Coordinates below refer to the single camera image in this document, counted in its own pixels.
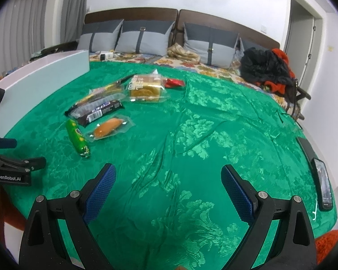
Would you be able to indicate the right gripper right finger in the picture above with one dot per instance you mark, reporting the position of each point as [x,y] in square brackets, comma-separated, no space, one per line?
[293,246]

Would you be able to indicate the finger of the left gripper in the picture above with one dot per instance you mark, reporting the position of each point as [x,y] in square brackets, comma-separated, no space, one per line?
[32,164]
[7,143]

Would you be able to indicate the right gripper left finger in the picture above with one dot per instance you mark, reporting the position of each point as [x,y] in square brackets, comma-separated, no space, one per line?
[42,245]

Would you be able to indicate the brown snack stick pack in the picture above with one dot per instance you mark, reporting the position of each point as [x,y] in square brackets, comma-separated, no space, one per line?
[82,108]

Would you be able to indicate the packaged bread loaf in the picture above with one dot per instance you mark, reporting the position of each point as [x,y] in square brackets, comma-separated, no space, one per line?
[147,88]

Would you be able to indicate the red snack packet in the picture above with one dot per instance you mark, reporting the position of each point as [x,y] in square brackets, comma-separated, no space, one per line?
[173,83]

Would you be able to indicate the green candy packet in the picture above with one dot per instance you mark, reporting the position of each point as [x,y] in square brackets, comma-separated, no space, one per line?
[77,139]

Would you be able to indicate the white storage box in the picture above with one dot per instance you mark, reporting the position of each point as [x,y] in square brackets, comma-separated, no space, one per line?
[28,86]

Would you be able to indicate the black chocolate bar wrapper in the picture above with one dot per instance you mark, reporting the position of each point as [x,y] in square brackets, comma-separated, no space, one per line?
[99,112]

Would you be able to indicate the sausage in clear pack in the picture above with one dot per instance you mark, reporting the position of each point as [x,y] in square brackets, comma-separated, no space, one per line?
[109,128]

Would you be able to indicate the yellow black snack pack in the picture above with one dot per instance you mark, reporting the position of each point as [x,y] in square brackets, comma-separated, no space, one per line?
[109,89]

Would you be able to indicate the small white device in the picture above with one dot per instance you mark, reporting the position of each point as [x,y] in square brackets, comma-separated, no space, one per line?
[105,56]

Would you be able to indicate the grey curtain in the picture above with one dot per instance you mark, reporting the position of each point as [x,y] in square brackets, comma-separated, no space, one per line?
[29,26]

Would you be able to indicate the green floral bedspread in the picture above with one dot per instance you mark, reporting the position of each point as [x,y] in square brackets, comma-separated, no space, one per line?
[168,206]

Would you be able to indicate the grey pillow far left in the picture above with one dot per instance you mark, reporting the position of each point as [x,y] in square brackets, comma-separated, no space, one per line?
[99,36]

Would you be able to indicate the grey pillow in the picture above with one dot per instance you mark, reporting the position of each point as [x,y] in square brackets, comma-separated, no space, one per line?
[144,37]
[99,36]
[215,47]

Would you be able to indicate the floral bed sheet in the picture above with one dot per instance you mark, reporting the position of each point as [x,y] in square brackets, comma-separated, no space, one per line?
[191,66]

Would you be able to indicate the black chair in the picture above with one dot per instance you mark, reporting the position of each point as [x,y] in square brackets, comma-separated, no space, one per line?
[293,95]

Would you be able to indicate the grey pillow middle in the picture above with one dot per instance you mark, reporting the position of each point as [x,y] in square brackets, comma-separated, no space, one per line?
[144,37]

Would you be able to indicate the black jacket pile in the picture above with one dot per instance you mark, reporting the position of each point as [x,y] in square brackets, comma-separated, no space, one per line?
[249,64]

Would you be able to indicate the beige folded cloth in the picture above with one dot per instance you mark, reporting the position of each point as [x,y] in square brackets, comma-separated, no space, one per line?
[178,52]

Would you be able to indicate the white door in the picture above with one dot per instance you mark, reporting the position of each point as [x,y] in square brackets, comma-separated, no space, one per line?
[303,42]

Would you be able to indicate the grey pillow right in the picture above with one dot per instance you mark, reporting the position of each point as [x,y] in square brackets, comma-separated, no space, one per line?
[215,47]

